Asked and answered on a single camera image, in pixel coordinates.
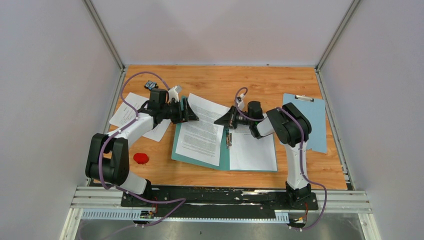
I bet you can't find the blue clipboard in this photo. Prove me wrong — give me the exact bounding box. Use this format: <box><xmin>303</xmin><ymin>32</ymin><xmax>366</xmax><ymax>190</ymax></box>
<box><xmin>282</xmin><ymin>93</ymin><xmax>327</xmax><ymax>154</ymax></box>

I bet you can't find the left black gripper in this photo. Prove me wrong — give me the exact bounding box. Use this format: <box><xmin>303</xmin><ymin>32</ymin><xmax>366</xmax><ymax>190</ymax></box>
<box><xmin>161</xmin><ymin>98</ymin><xmax>200</xmax><ymax>125</ymax></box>

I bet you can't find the printed paper sheet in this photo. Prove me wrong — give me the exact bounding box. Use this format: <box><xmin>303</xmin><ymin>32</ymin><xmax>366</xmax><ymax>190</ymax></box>
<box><xmin>109</xmin><ymin>92</ymin><xmax>171</xmax><ymax>142</ymax></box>
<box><xmin>171</xmin><ymin>93</ymin><xmax>230</xmax><ymax>171</ymax></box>
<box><xmin>228</xmin><ymin>124</ymin><xmax>278</xmax><ymax>172</ymax></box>

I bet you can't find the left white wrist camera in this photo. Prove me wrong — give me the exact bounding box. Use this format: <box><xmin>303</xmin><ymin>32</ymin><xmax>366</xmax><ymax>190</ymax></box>
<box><xmin>167</xmin><ymin>85</ymin><xmax>182</xmax><ymax>103</ymax></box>

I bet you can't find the silver folder clip mechanism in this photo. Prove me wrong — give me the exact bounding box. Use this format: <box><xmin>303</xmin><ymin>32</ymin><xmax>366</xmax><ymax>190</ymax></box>
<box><xmin>225</xmin><ymin>128</ymin><xmax>232</xmax><ymax>149</ymax></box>

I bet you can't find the teal green folder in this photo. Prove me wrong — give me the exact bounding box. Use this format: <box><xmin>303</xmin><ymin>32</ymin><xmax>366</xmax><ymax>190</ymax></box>
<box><xmin>171</xmin><ymin>96</ymin><xmax>278</xmax><ymax>173</ymax></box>

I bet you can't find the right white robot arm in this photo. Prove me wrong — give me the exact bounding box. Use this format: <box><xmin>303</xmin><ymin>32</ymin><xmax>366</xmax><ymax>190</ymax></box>
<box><xmin>214</xmin><ymin>101</ymin><xmax>312</xmax><ymax>209</ymax></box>

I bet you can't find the red small object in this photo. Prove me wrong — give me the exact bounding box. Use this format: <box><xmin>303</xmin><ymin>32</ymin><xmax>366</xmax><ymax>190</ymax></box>
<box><xmin>133</xmin><ymin>153</ymin><xmax>150</xmax><ymax>165</ymax></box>

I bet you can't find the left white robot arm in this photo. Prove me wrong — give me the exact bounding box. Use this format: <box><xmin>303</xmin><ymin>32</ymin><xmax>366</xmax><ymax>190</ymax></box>
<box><xmin>85</xmin><ymin>88</ymin><xmax>199</xmax><ymax>207</ymax></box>

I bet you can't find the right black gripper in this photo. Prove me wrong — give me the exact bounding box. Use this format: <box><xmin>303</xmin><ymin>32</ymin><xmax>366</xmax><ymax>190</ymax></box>
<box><xmin>214</xmin><ymin>105</ymin><xmax>253</xmax><ymax>129</ymax></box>

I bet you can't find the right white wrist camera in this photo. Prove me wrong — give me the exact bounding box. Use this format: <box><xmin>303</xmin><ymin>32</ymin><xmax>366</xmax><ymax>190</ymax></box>
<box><xmin>235</xmin><ymin>93</ymin><xmax>246</xmax><ymax>111</ymax></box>

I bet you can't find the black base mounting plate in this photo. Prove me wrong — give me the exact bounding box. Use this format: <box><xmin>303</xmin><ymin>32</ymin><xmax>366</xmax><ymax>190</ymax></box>
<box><xmin>120</xmin><ymin>185</ymin><xmax>319</xmax><ymax>219</ymax></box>

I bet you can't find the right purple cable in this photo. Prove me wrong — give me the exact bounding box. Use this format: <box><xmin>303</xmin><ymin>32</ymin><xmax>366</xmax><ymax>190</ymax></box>
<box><xmin>234</xmin><ymin>87</ymin><xmax>328</xmax><ymax>232</ymax></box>

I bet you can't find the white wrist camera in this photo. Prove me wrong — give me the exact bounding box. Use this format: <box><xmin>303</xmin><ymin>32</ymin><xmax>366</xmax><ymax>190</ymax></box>
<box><xmin>167</xmin><ymin>85</ymin><xmax>182</xmax><ymax>103</ymax></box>
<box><xmin>235</xmin><ymin>93</ymin><xmax>246</xmax><ymax>111</ymax></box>

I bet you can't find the aluminium frame rail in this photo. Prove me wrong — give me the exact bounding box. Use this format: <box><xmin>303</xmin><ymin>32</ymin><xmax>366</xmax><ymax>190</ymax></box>
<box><xmin>70</xmin><ymin>186</ymin><xmax>372</xmax><ymax>223</ymax></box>

